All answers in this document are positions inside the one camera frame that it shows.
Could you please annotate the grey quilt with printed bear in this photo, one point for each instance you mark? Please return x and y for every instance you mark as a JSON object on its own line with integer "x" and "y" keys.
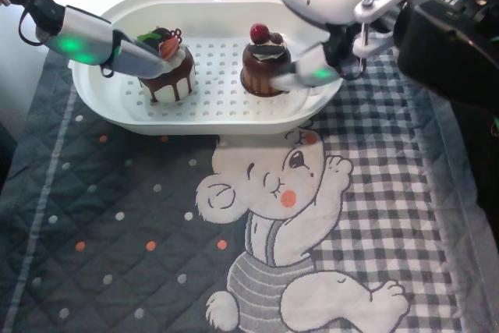
{"x": 117, "y": 212}

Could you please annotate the black backdrop cloth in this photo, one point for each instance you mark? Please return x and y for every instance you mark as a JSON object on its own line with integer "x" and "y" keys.
{"x": 483, "y": 153}

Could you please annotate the chocolate toy cake with cherry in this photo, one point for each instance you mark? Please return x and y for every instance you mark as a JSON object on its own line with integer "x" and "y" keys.
{"x": 257, "y": 64}

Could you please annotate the white perforated oval basin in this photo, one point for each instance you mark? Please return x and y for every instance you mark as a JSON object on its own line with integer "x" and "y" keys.
{"x": 218, "y": 13}

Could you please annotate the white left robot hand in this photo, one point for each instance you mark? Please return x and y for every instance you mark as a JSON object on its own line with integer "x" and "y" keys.
{"x": 70, "y": 42}

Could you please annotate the chocolate toy cake with strawberry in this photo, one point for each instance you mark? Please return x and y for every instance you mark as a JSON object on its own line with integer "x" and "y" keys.
{"x": 175, "y": 83}

